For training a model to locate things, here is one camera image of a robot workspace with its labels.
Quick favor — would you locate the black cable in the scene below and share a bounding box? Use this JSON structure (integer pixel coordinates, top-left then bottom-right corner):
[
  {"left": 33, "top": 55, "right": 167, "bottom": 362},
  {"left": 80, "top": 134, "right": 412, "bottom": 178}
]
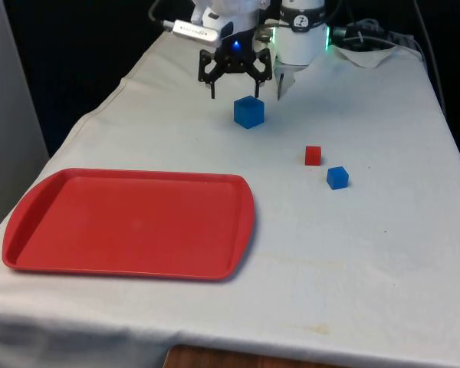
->
[{"left": 148, "top": 0, "right": 170, "bottom": 26}]

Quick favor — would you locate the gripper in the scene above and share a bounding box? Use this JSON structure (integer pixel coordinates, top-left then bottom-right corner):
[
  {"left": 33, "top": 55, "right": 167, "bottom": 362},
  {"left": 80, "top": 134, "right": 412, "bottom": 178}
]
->
[{"left": 197, "top": 28, "right": 273, "bottom": 100}]

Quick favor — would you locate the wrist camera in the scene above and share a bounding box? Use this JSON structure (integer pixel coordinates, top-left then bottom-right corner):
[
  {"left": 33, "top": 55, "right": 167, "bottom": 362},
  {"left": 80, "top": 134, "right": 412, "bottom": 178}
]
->
[{"left": 163, "top": 18, "right": 235, "bottom": 44}]

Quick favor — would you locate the small blue cube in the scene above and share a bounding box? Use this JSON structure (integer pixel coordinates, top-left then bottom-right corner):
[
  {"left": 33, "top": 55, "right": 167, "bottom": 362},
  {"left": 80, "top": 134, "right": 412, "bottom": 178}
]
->
[{"left": 326, "top": 166, "right": 350, "bottom": 191}]

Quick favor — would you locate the grey cable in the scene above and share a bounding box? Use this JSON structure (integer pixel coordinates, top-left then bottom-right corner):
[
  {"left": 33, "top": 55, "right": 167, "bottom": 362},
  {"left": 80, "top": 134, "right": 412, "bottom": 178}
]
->
[{"left": 412, "top": 0, "right": 447, "bottom": 113}]

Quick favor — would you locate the red tray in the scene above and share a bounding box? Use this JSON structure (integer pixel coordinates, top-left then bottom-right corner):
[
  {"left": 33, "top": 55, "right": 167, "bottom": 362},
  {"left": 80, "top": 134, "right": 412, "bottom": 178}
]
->
[{"left": 1, "top": 167, "right": 256, "bottom": 283}]

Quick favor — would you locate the small red cube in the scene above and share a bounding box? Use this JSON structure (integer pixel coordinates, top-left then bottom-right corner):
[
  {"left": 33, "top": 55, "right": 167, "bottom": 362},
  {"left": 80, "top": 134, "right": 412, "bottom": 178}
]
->
[{"left": 304, "top": 145, "right": 324, "bottom": 167}]

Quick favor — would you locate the large blue cube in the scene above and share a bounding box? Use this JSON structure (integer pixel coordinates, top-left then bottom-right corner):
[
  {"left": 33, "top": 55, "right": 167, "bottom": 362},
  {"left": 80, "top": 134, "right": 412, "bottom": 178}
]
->
[{"left": 233, "top": 95, "right": 266, "bottom": 130}]

